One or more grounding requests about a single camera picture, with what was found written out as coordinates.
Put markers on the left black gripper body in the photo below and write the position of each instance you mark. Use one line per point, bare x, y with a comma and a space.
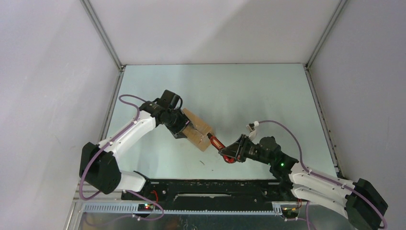
177, 121

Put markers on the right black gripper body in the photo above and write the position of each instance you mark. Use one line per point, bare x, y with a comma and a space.
248, 151

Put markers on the red black utility knife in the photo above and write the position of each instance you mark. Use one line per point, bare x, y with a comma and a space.
215, 142

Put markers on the brown cardboard express box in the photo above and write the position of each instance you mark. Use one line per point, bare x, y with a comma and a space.
196, 131

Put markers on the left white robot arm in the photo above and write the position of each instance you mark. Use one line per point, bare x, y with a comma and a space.
99, 165

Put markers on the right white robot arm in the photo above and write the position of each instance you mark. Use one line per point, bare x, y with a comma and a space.
359, 202

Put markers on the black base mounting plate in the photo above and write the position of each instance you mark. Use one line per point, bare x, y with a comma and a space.
218, 195

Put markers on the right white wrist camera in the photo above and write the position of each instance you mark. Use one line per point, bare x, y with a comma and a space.
251, 127

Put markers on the grey slotted cable duct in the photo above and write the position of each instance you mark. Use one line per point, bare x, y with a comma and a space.
135, 208

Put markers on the left aluminium frame post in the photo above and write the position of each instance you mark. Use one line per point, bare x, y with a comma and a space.
95, 20

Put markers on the aluminium frame post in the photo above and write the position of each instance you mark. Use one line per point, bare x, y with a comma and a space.
95, 20
339, 9

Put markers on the right aluminium frame post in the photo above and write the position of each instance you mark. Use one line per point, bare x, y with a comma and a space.
339, 9

